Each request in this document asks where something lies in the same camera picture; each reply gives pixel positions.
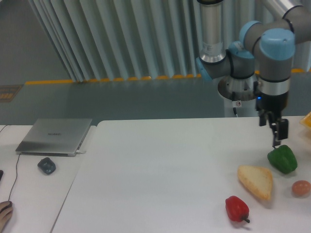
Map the red bell pepper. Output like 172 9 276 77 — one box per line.
225 196 250 223

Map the black mouse cable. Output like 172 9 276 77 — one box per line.
0 124 21 202

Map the silver closed laptop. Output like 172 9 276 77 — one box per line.
16 118 92 156

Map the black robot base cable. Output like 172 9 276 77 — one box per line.
230 91 240 118

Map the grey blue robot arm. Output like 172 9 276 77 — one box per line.
197 0 311 147

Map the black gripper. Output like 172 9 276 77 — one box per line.
253 81 290 149

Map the person's hand on mouse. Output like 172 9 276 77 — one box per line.
0 201 13 229

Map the brown egg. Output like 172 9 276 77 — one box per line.
292 180 311 196

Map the triangular bread slice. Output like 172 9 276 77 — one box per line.
237 165 273 200

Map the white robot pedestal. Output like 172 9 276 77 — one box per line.
217 73 262 118

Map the green bell pepper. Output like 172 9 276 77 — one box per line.
267 145 298 174

